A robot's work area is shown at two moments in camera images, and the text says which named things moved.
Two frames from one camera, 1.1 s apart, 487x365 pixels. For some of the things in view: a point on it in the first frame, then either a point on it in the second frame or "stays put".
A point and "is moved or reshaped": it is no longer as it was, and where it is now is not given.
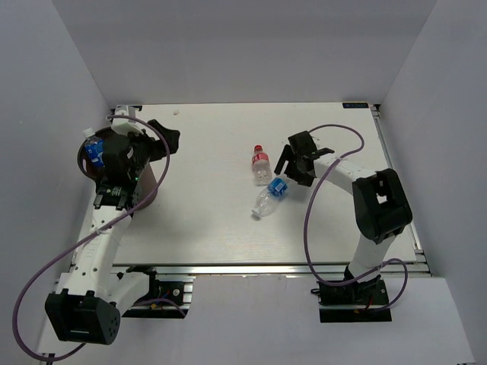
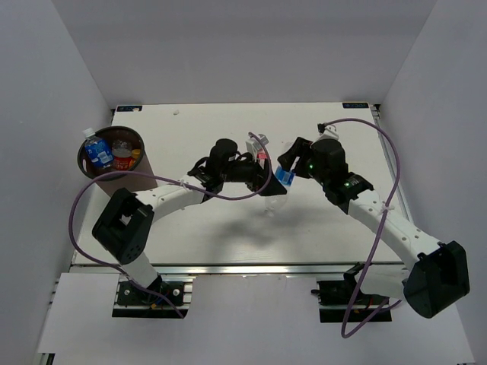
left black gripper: x=173 y=136 → x=257 y=174
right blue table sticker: x=355 y=105 stays put
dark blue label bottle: x=93 y=148 stays put
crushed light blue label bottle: x=268 y=197 is moved or reshaped
